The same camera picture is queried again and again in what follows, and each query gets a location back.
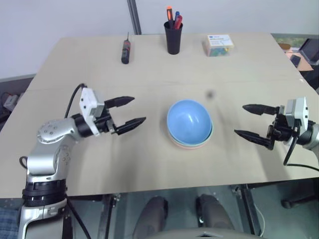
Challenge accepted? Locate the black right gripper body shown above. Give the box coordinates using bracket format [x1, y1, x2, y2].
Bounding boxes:
[266, 106, 300, 145]

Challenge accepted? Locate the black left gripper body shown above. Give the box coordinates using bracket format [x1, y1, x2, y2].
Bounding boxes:
[94, 107, 118, 135]

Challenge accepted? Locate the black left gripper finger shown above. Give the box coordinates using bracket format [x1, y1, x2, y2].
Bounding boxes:
[104, 96, 136, 110]
[115, 117, 147, 136]

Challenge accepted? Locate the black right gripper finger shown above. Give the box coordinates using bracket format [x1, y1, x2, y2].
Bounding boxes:
[234, 129, 275, 151]
[242, 104, 278, 116]

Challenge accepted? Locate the blue bowl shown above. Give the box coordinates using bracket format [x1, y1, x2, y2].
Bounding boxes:
[166, 99, 213, 145]

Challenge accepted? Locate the pink bowl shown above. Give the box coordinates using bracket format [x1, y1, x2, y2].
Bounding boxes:
[170, 138, 208, 150]

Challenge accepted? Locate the black screwdriver with red band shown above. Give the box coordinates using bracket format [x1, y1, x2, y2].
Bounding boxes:
[121, 31, 132, 65]

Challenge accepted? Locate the brown side desk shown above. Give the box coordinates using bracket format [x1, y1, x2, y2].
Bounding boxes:
[279, 43, 315, 72]

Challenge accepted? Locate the metal table leg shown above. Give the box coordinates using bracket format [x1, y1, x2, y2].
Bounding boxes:
[231, 184, 262, 236]
[99, 194, 120, 239]

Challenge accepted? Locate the black chair base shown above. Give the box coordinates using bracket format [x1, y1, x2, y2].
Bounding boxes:
[281, 193, 316, 210]

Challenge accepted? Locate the clear box of push pins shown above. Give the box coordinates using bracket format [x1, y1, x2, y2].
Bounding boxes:
[201, 34, 235, 57]

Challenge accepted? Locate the dark tablet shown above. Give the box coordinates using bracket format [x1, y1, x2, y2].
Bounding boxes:
[300, 38, 319, 63]

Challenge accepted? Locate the black pen cup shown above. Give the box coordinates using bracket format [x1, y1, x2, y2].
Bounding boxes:
[163, 21, 184, 55]

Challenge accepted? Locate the dark rounded shape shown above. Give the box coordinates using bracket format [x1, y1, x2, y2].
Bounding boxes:
[132, 195, 169, 239]
[195, 193, 235, 231]

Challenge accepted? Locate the black tripod stand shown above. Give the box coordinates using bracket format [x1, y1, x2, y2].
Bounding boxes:
[62, 198, 92, 239]

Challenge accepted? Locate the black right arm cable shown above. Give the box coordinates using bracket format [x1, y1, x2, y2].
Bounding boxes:
[283, 119, 319, 172]

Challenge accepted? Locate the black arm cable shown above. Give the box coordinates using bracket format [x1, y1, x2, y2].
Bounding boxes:
[18, 83, 87, 169]
[283, 119, 319, 172]

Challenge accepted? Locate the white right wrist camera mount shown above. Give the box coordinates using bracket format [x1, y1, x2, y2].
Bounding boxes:
[285, 97, 309, 130]

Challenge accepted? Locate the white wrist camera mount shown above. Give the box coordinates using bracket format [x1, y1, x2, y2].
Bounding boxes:
[79, 87, 105, 137]
[285, 97, 309, 130]

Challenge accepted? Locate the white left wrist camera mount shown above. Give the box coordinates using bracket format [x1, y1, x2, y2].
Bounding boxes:
[79, 87, 105, 137]

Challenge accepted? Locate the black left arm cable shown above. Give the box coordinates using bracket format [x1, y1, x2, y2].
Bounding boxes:
[18, 83, 87, 169]

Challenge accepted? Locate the grey metal post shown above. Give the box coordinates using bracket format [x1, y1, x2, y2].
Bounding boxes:
[127, 0, 142, 35]

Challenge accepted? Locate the grey box with cables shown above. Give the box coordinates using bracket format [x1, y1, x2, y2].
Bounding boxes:
[2, 94, 19, 109]

